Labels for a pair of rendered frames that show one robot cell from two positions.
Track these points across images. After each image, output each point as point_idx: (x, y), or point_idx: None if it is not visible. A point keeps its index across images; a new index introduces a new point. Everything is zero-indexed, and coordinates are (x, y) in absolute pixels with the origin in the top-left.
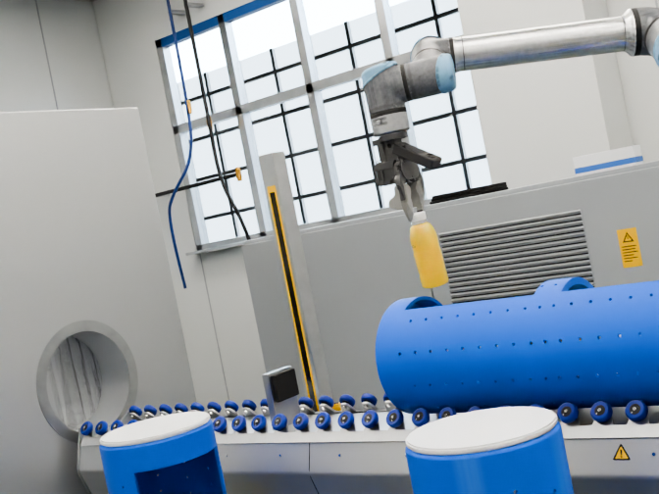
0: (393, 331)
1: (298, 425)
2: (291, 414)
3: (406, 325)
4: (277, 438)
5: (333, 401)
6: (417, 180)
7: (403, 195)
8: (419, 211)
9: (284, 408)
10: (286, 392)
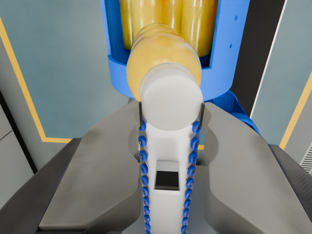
0: (232, 67)
1: (198, 141)
2: (164, 165)
3: (233, 49)
4: (195, 152)
5: (141, 151)
6: (77, 231)
7: (294, 164)
8: (141, 114)
9: (170, 169)
10: (169, 174)
